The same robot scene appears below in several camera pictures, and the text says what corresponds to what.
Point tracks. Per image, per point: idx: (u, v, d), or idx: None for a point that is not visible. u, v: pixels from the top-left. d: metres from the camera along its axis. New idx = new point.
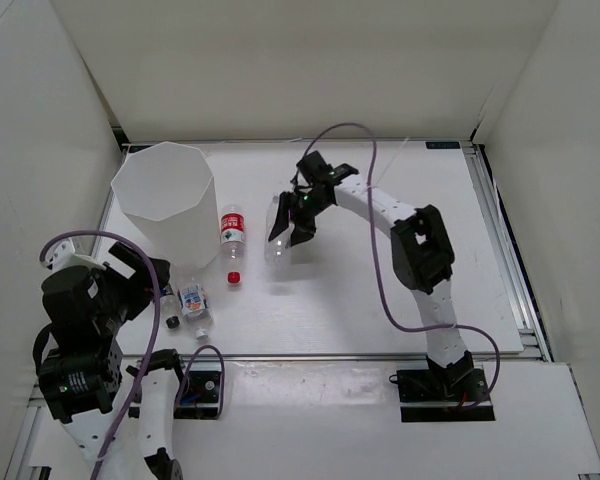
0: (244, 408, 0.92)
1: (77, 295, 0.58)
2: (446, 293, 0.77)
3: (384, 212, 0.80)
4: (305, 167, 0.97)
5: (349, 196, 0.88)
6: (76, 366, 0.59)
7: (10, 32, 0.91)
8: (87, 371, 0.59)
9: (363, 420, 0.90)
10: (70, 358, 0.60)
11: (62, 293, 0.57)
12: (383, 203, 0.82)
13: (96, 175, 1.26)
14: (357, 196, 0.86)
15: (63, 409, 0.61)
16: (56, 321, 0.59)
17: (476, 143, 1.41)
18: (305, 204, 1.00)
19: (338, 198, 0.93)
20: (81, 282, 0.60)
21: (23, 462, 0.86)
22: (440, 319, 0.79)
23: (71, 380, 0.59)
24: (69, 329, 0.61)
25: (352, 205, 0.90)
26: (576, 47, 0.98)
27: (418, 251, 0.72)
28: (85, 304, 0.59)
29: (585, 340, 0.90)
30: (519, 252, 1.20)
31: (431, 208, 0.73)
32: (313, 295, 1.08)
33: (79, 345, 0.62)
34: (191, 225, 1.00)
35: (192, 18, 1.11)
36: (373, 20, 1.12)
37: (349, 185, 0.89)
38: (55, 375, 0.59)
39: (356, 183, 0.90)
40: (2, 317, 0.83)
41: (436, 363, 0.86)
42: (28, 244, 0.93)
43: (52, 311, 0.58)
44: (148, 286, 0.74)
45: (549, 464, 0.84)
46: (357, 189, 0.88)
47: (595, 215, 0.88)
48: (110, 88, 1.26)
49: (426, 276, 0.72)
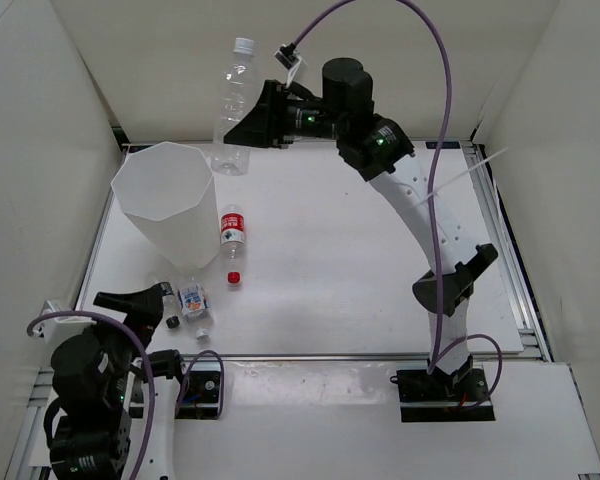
0: (244, 408, 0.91)
1: (89, 377, 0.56)
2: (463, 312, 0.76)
3: (445, 241, 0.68)
4: (339, 86, 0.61)
5: (401, 197, 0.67)
6: (88, 446, 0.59)
7: (10, 32, 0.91)
8: (98, 453, 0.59)
9: (363, 420, 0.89)
10: (81, 436, 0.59)
11: (73, 377, 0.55)
12: (444, 227, 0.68)
13: (95, 175, 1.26)
14: (414, 205, 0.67)
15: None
16: (66, 403, 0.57)
17: (476, 143, 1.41)
18: (303, 125, 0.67)
19: (376, 178, 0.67)
20: (93, 361, 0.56)
21: (23, 462, 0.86)
22: (453, 335, 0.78)
23: (81, 461, 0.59)
24: (79, 408, 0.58)
25: (392, 196, 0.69)
26: (576, 48, 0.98)
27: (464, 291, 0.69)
28: (98, 384, 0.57)
29: (585, 340, 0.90)
30: (519, 253, 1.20)
31: (492, 249, 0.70)
32: (313, 295, 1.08)
33: (90, 419, 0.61)
34: (192, 225, 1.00)
35: (192, 18, 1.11)
36: (373, 20, 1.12)
37: (405, 177, 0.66)
38: (66, 454, 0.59)
39: (412, 172, 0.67)
40: (2, 317, 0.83)
41: (440, 369, 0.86)
42: (28, 244, 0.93)
43: (62, 394, 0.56)
44: (146, 324, 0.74)
45: (549, 465, 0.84)
46: (413, 188, 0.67)
47: (595, 216, 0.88)
48: (110, 88, 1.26)
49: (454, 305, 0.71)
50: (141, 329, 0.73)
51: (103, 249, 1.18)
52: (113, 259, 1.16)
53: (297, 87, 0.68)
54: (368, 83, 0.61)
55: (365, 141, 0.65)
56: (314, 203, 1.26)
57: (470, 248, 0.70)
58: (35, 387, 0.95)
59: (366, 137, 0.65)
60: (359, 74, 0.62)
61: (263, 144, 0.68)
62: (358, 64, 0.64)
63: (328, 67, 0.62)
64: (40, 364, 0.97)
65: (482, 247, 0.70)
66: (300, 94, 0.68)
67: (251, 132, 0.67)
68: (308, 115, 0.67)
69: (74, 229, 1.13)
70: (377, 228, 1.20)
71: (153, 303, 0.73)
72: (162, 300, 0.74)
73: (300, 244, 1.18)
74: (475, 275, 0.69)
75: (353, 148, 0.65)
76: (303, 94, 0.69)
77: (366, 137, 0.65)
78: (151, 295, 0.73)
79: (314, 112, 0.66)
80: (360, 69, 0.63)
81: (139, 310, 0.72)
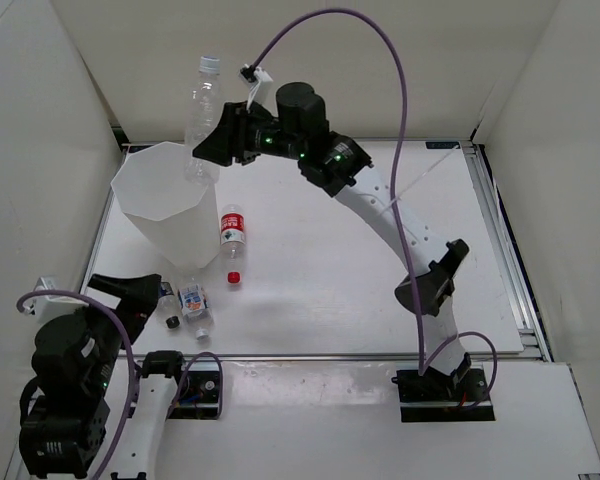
0: (243, 408, 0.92)
1: (69, 358, 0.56)
2: (448, 310, 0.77)
3: (415, 243, 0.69)
4: (292, 112, 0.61)
5: (367, 207, 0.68)
6: (58, 432, 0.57)
7: (10, 32, 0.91)
8: (66, 440, 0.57)
9: (363, 420, 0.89)
10: (53, 419, 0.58)
11: (52, 357, 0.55)
12: (412, 229, 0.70)
13: (96, 175, 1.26)
14: (380, 213, 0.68)
15: (39, 469, 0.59)
16: (44, 382, 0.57)
17: (476, 143, 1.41)
18: (262, 145, 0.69)
19: (341, 195, 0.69)
20: (74, 343, 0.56)
21: (22, 463, 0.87)
22: (444, 334, 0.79)
23: (49, 446, 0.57)
24: (56, 389, 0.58)
25: (358, 208, 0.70)
26: (576, 47, 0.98)
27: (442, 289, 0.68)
28: (77, 367, 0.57)
29: (585, 340, 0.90)
30: (519, 252, 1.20)
31: (463, 245, 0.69)
32: (313, 295, 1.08)
33: (65, 404, 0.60)
34: (192, 225, 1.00)
35: (192, 18, 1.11)
36: (373, 19, 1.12)
37: (366, 188, 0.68)
38: (35, 436, 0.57)
39: (372, 183, 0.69)
40: (2, 317, 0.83)
41: (440, 371, 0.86)
42: (28, 244, 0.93)
43: (40, 373, 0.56)
44: (139, 311, 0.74)
45: (550, 465, 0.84)
46: (376, 197, 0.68)
47: (596, 216, 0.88)
48: (110, 88, 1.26)
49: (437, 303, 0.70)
50: (134, 315, 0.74)
51: (103, 249, 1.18)
52: (113, 260, 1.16)
53: (258, 108, 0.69)
54: (320, 107, 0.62)
55: (324, 161, 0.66)
56: (314, 203, 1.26)
57: (440, 246, 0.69)
58: None
59: (325, 156, 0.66)
60: (311, 97, 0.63)
61: (227, 162, 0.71)
62: (310, 86, 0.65)
63: (281, 93, 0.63)
64: None
65: (453, 244, 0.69)
66: (260, 114, 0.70)
67: (215, 151, 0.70)
68: (267, 136, 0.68)
69: (74, 229, 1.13)
70: None
71: (148, 292, 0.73)
72: (158, 290, 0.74)
73: (300, 244, 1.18)
74: (449, 271, 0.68)
75: (314, 167, 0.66)
76: (263, 113, 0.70)
77: (324, 156, 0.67)
78: (148, 284, 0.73)
79: (273, 132, 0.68)
80: (312, 91, 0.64)
81: (133, 297, 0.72)
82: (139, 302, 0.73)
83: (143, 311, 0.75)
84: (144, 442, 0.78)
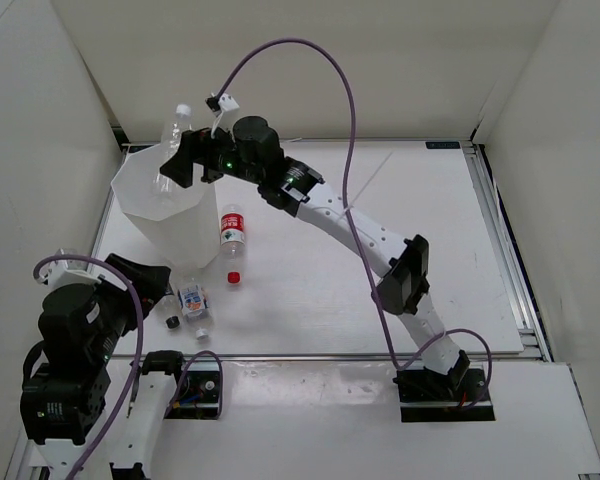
0: (243, 408, 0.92)
1: (74, 321, 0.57)
2: (429, 307, 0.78)
3: (373, 244, 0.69)
4: (249, 142, 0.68)
5: (324, 218, 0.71)
6: (58, 393, 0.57)
7: (10, 32, 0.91)
8: (67, 401, 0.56)
9: (363, 420, 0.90)
10: (55, 382, 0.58)
11: (58, 317, 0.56)
12: (369, 231, 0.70)
13: (96, 175, 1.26)
14: (335, 222, 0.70)
15: (37, 434, 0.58)
16: (49, 344, 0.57)
17: (476, 143, 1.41)
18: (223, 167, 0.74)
19: (300, 214, 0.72)
20: (79, 307, 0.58)
21: (23, 462, 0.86)
22: (430, 332, 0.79)
23: (49, 407, 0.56)
24: (60, 354, 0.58)
25: (317, 221, 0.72)
26: (576, 48, 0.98)
27: (407, 286, 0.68)
28: (81, 330, 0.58)
29: (585, 340, 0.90)
30: (519, 252, 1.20)
31: (420, 240, 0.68)
32: (314, 295, 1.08)
33: (68, 370, 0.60)
34: (192, 225, 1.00)
35: (192, 17, 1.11)
36: (373, 18, 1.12)
37: (320, 201, 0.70)
38: (36, 397, 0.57)
39: (325, 195, 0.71)
40: (2, 317, 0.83)
41: (436, 370, 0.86)
42: (28, 243, 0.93)
43: (45, 334, 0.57)
44: (146, 296, 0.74)
45: (550, 464, 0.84)
46: (331, 208, 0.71)
47: (596, 216, 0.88)
48: (110, 89, 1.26)
49: (409, 300, 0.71)
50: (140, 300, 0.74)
51: (103, 249, 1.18)
52: None
53: (221, 134, 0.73)
54: (273, 138, 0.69)
55: (281, 186, 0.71)
56: None
57: (398, 244, 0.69)
58: None
59: (281, 180, 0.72)
60: (264, 129, 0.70)
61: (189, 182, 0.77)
62: (265, 120, 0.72)
63: (238, 127, 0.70)
64: None
65: (412, 240, 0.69)
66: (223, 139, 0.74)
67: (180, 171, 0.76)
68: (228, 160, 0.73)
69: (74, 229, 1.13)
70: None
71: (158, 277, 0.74)
72: (168, 278, 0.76)
73: (301, 244, 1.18)
74: (410, 267, 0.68)
75: (273, 192, 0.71)
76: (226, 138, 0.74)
77: (279, 181, 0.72)
78: (159, 271, 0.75)
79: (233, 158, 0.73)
80: (265, 124, 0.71)
81: (143, 281, 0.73)
82: (148, 286, 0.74)
83: (149, 296, 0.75)
84: (142, 436, 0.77)
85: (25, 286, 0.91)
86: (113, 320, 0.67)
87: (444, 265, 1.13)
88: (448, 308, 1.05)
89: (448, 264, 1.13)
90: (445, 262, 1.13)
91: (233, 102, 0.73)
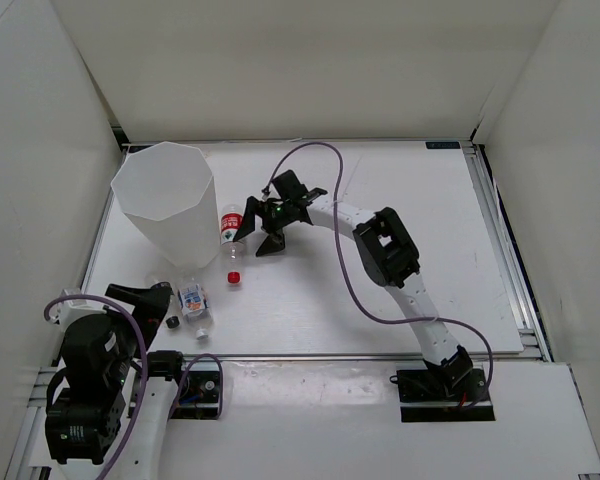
0: (244, 408, 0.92)
1: (95, 352, 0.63)
2: (418, 286, 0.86)
3: (349, 219, 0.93)
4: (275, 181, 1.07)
5: (319, 212, 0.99)
6: (80, 417, 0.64)
7: (10, 33, 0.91)
8: (87, 425, 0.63)
9: (363, 420, 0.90)
10: (76, 407, 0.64)
11: (80, 347, 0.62)
12: (347, 212, 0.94)
13: (96, 175, 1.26)
14: (325, 214, 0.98)
15: (59, 455, 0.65)
16: (71, 371, 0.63)
17: (476, 143, 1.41)
18: (278, 216, 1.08)
19: (312, 218, 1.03)
20: (99, 337, 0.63)
21: (22, 463, 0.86)
22: (419, 312, 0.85)
23: (72, 430, 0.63)
24: (81, 381, 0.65)
25: (321, 219, 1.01)
26: (578, 48, 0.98)
27: (375, 244, 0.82)
28: (100, 359, 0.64)
29: (585, 340, 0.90)
30: (519, 252, 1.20)
31: (389, 211, 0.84)
32: (313, 295, 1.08)
33: (87, 395, 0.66)
34: (193, 225, 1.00)
35: (191, 18, 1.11)
36: (373, 18, 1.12)
37: (318, 203, 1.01)
38: (59, 421, 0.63)
39: (325, 201, 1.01)
40: (1, 316, 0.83)
41: (431, 360, 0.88)
42: (28, 244, 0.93)
43: (68, 363, 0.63)
44: (151, 317, 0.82)
45: (550, 464, 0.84)
46: (325, 205, 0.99)
47: (596, 217, 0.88)
48: (110, 89, 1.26)
49: (392, 271, 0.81)
50: (146, 321, 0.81)
51: (103, 248, 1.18)
52: (113, 258, 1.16)
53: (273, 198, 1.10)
54: (292, 178, 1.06)
55: (299, 202, 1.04)
56: None
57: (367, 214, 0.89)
58: (35, 387, 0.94)
59: (299, 198, 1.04)
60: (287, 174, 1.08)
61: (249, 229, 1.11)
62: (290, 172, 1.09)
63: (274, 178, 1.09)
64: (40, 364, 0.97)
65: (381, 210, 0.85)
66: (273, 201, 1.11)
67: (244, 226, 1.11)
68: (277, 208, 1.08)
69: (73, 229, 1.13)
70: None
71: (156, 297, 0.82)
72: (168, 297, 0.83)
73: (302, 244, 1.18)
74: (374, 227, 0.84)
75: (294, 207, 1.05)
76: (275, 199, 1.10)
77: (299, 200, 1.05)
78: (159, 292, 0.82)
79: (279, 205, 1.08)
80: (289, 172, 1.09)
81: (144, 304, 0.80)
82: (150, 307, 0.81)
83: (155, 316, 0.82)
84: (146, 447, 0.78)
85: (24, 286, 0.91)
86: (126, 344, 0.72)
87: (444, 265, 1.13)
88: (448, 308, 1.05)
89: (449, 264, 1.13)
90: (445, 261, 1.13)
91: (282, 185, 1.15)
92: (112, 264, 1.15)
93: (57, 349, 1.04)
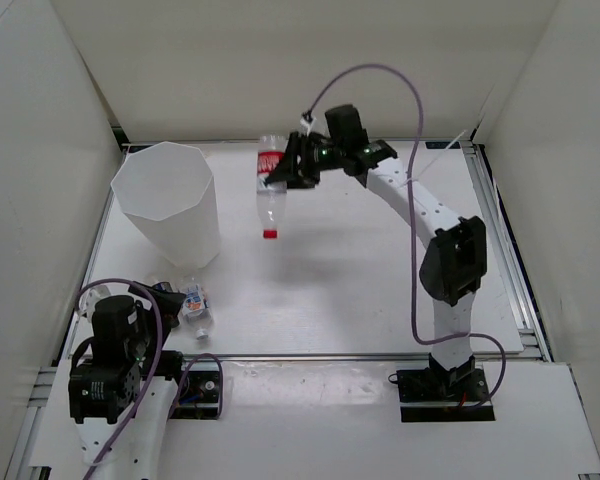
0: (244, 408, 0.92)
1: (119, 320, 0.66)
2: (467, 306, 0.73)
3: (425, 214, 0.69)
4: (332, 118, 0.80)
5: (384, 185, 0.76)
6: (101, 376, 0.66)
7: (10, 32, 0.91)
8: (108, 383, 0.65)
9: (363, 420, 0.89)
10: (98, 369, 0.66)
11: (106, 315, 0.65)
12: (424, 203, 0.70)
13: (96, 176, 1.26)
14: (394, 190, 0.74)
15: (77, 412, 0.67)
16: (95, 336, 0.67)
17: (476, 143, 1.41)
18: (320, 159, 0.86)
19: (368, 183, 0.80)
20: (124, 308, 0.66)
21: (22, 463, 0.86)
22: (456, 328, 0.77)
23: (93, 387, 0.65)
24: (104, 347, 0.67)
25: (381, 190, 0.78)
26: (578, 48, 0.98)
27: (453, 259, 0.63)
28: (123, 328, 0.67)
29: (585, 340, 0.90)
30: (519, 252, 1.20)
31: (479, 220, 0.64)
32: (314, 295, 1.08)
33: (108, 360, 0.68)
34: (193, 224, 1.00)
35: (191, 17, 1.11)
36: (373, 18, 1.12)
37: (386, 171, 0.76)
38: (82, 379, 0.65)
39: (393, 168, 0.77)
40: (2, 316, 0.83)
41: (441, 364, 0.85)
42: (29, 243, 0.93)
43: (94, 328, 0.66)
44: (167, 313, 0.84)
45: (550, 465, 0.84)
46: (395, 178, 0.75)
47: (597, 216, 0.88)
48: (110, 89, 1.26)
49: (455, 289, 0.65)
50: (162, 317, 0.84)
51: (103, 249, 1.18)
52: (112, 258, 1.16)
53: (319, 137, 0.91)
54: (353, 115, 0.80)
55: (357, 154, 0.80)
56: (314, 203, 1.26)
57: (450, 219, 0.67)
58: (35, 387, 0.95)
59: (358, 151, 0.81)
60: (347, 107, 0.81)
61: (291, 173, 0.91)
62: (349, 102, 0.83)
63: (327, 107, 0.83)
64: (40, 364, 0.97)
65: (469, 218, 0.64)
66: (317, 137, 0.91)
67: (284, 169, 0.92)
68: (322, 150, 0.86)
69: (74, 229, 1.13)
70: (377, 228, 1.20)
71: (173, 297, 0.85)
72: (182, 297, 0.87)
73: (301, 244, 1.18)
74: (461, 241, 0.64)
75: (348, 160, 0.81)
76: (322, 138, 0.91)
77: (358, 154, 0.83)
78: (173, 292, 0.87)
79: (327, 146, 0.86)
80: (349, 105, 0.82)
81: (160, 299, 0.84)
82: (169, 301, 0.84)
83: (171, 312, 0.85)
84: (146, 447, 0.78)
85: (25, 286, 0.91)
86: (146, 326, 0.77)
87: None
88: None
89: None
90: None
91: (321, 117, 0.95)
92: (112, 263, 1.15)
93: (56, 349, 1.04)
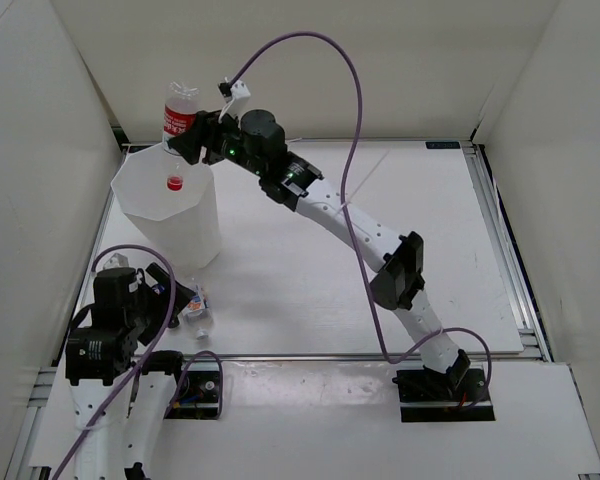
0: (243, 408, 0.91)
1: (119, 285, 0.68)
2: (425, 304, 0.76)
3: (368, 240, 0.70)
4: (256, 138, 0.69)
5: (321, 212, 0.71)
6: (100, 337, 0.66)
7: (11, 32, 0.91)
8: (106, 344, 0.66)
9: (363, 421, 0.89)
10: (97, 331, 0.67)
11: (108, 278, 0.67)
12: (364, 227, 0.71)
13: (96, 176, 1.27)
14: (331, 217, 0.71)
15: (73, 371, 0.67)
16: (96, 300, 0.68)
17: (476, 143, 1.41)
18: (227, 154, 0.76)
19: (297, 206, 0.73)
20: (126, 275, 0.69)
21: (22, 463, 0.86)
22: (427, 329, 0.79)
23: (90, 346, 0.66)
24: (104, 310, 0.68)
25: (314, 215, 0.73)
26: (577, 49, 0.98)
27: (402, 281, 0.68)
28: (124, 294, 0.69)
29: (585, 340, 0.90)
30: (519, 252, 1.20)
31: (416, 237, 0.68)
32: (313, 295, 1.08)
33: (107, 326, 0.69)
34: (192, 225, 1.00)
35: (192, 18, 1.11)
36: (373, 18, 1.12)
37: (318, 197, 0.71)
38: (80, 339, 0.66)
39: (323, 192, 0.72)
40: (2, 316, 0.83)
41: (435, 368, 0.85)
42: (28, 244, 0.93)
43: (95, 292, 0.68)
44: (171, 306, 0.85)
45: (550, 465, 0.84)
46: (329, 203, 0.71)
47: (597, 216, 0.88)
48: (111, 89, 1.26)
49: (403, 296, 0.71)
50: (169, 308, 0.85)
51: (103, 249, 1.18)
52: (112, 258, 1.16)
53: (229, 121, 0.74)
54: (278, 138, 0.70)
55: (280, 181, 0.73)
56: None
57: (392, 240, 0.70)
58: (35, 387, 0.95)
59: (281, 174, 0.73)
60: (271, 126, 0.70)
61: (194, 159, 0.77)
62: (272, 115, 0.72)
63: (247, 121, 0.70)
64: (40, 364, 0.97)
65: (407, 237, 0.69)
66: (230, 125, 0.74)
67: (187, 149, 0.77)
68: (231, 147, 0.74)
69: (74, 229, 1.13)
70: None
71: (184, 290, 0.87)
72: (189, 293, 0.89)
73: (300, 244, 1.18)
74: (405, 263, 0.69)
75: (269, 180, 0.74)
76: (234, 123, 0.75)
77: (279, 174, 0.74)
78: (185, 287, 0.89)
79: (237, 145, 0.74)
80: (272, 120, 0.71)
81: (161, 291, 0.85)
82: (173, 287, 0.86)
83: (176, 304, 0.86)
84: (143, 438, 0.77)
85: (24, 286, 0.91)
86: (148, 302, 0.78)
87: (442, 264, 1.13)
88: (447, 308, 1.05)
89: (448, 264, 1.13)
90: (445, 262, 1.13)
91: (246, 89, 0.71)
92: None
93: (56, 349, 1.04)
